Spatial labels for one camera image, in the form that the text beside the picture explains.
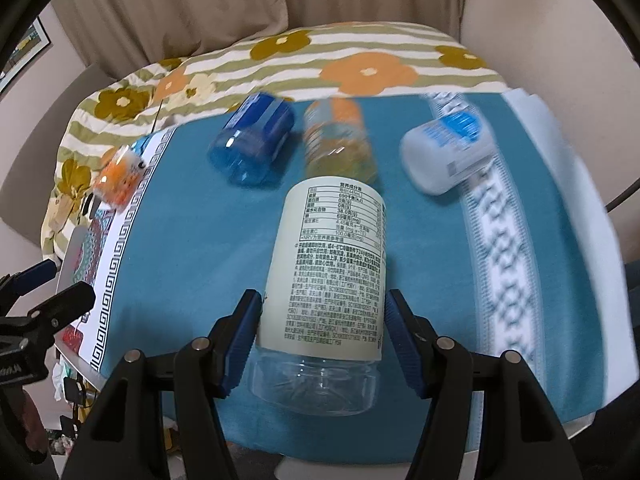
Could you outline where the framed wall picture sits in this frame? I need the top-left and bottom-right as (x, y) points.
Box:
(0, 18), (51, 92)

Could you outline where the clear bottle white label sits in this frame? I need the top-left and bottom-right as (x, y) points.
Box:
(250, 177), (386, 416)

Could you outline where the blue plastic bottle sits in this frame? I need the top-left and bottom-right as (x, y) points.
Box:
(207, 92), (295, 188)

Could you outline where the white bottle blue label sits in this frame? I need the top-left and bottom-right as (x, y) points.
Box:
(399, 92), (497, 196)

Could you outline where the black left gripper clamp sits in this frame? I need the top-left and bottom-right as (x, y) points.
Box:
(1, 259), (96, 465)

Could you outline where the clear bottle orange label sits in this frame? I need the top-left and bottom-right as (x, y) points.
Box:
(303, 98), (378, 183)

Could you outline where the floral striped blanket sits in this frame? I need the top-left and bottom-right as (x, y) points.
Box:
(40, 22), (506, 261)

